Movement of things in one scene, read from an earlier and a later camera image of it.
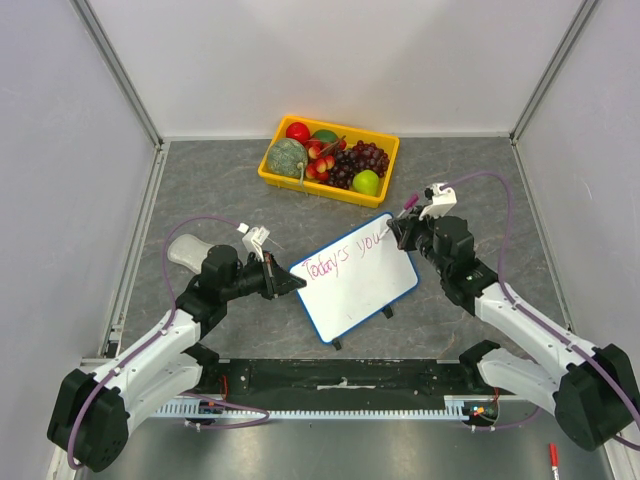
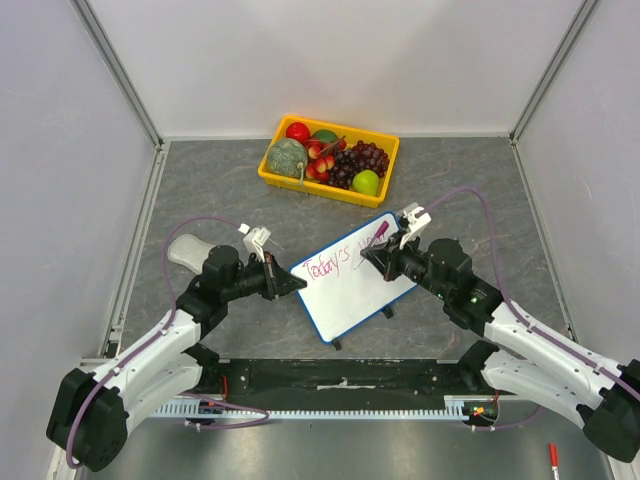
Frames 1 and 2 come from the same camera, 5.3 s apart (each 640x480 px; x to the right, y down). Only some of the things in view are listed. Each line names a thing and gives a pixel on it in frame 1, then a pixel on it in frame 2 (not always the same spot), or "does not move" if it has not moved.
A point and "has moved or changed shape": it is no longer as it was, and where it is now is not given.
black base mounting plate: (338, 383) does not move
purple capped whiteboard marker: (411, 201) has moved or changed shape
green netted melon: (289, 157) does not move
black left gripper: (277, 283) does not move
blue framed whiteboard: (354, 278) does not move
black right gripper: (409, 235) to (391, 260)
